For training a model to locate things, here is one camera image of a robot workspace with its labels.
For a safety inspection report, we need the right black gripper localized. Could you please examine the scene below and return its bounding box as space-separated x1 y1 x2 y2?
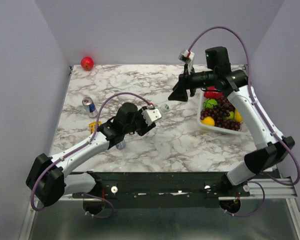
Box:
167 63 216 103

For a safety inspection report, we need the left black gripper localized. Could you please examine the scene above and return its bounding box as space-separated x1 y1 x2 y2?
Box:
124 106 157 137

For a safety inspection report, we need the green label water bottle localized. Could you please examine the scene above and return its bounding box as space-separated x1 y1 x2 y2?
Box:
159 103 171 117

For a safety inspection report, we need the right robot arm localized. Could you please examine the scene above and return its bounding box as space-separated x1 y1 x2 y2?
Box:
168 46 295 196

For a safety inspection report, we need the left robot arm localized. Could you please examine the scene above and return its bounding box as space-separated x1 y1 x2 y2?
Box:
26 102 162 207

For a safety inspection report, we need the tilted silver drink can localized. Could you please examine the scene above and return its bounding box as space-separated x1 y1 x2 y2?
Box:
116 140 126 150

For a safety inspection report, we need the green striped ball fruit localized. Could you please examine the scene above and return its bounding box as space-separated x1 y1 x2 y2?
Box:
202 98 218 109

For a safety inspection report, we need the red dragon fruit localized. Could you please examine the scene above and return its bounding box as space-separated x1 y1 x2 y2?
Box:
203 86 224 99

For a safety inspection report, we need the orange fruit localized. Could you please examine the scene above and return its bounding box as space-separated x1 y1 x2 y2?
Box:
201 116 215 126

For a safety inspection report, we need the dark purple grape bunch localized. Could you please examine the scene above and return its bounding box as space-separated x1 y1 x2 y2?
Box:
199 97 243 132

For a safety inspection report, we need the yellow m&m's candy bag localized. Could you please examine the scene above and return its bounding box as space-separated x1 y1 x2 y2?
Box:
89 121 97 134

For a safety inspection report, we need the upright red bull can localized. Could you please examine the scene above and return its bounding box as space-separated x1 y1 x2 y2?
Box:
82 97 98 119

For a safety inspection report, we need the white plastic fruit basket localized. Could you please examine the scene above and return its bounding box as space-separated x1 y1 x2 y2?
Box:
196 81 249 135

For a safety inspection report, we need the red apple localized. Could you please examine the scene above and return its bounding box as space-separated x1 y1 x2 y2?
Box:
80 56 94 71

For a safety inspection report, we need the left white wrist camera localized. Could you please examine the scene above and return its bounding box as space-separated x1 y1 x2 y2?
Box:
141 108 162 126

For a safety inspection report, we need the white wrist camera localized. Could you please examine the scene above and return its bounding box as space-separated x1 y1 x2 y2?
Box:
178 49 195 74
141 108 162 126

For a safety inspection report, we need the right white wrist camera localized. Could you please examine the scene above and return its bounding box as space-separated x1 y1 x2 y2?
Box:
178 49 195 74

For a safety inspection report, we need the black mounting base rail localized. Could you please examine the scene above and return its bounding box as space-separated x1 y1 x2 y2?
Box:
64 171 250 209

